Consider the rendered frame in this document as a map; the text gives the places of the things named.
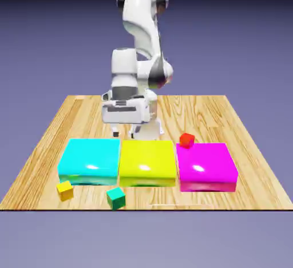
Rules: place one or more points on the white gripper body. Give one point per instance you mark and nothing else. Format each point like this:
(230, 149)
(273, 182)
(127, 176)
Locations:
(124, 115)

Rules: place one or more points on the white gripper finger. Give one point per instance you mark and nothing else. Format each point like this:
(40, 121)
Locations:
(135, 130)
(115, 131)

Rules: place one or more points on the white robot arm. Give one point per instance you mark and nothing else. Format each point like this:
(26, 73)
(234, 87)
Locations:
(139, 20)

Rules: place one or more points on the small red cube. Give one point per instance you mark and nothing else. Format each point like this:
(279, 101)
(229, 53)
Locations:
(187, 139)

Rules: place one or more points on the small green cube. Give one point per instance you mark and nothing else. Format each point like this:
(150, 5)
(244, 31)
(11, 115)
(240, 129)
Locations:
(116, 198)

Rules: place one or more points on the small yellow cube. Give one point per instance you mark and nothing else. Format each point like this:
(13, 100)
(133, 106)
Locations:
(65, 190)

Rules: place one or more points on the large yellow box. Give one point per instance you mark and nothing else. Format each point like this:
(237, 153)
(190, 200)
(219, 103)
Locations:
(147, 160)

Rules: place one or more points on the large cyan box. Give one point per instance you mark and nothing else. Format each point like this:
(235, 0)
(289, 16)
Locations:
(89, 158)

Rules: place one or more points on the large magenta box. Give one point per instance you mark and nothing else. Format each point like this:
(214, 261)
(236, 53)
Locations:
(206, 165)

